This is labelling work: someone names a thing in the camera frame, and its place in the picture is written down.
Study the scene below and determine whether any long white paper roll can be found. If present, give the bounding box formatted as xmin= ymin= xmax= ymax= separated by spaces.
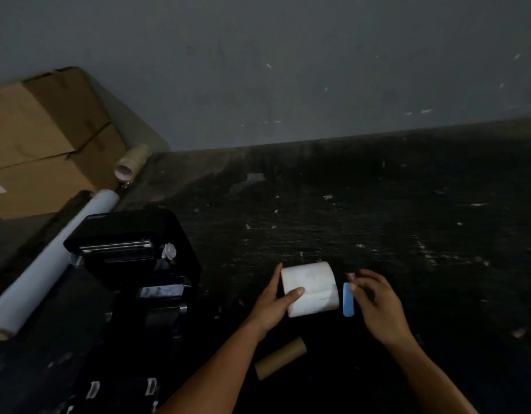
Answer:
xmin=0 ymin=189 xmax=121 ymax=342

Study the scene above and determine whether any person's right hand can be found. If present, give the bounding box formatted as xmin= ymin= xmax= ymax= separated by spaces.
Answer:
xmin=347 ymin=269 xmax=416 ymax=349

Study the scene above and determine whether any clear packing tape roll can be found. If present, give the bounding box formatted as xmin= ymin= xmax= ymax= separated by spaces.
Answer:
xmin=114 ymin=144 xmax=152 ymax=183

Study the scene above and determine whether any black label printer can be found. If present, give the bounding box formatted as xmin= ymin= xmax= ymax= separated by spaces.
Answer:
xmin=64 ymin=209 xmax=201 ymax=341

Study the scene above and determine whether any person's right forearm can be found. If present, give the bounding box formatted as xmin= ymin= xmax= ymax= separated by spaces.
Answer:
xmin=384 ymin=334 xmax=480 ymax=414

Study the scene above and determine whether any brown cardboard tube core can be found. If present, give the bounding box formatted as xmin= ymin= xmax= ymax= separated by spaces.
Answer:
xmin=254 ymin=337 xmax=307 ymax=381

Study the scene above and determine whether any brown cardboard box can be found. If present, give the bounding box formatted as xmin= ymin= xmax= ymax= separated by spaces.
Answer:
xmin=0 ymin=67 xmax=129 ymax=220

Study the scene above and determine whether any white label paper roll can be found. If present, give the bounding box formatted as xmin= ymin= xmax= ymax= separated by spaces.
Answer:
xmin=280 ymin=261 xmax=340 ymax=319

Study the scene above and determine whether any person's left forearm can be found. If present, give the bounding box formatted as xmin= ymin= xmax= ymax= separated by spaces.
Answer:
xmin=155 ymin=319 xmax=268 ymax=414

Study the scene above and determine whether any person's left hand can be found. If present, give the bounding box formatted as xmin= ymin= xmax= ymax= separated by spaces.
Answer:
xmin=245 ymin=263 xmax=305 ymax=341

